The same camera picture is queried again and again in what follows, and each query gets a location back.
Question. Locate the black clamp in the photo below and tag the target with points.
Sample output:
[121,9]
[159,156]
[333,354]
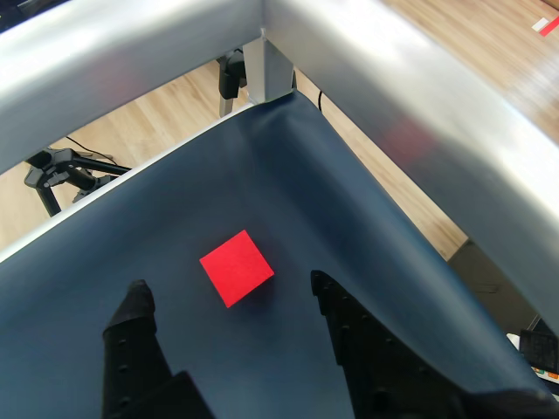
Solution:
[231,74]

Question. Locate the silver metal table frame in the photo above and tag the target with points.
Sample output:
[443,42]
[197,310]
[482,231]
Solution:
[131,52]

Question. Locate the black tripod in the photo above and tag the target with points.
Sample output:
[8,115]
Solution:
[57,170]

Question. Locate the red cube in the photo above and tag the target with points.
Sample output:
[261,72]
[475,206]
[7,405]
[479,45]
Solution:
[236,266]

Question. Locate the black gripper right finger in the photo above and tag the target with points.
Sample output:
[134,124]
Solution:
[375,362]

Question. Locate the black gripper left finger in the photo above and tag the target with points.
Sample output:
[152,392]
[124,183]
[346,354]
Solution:
[131,349]

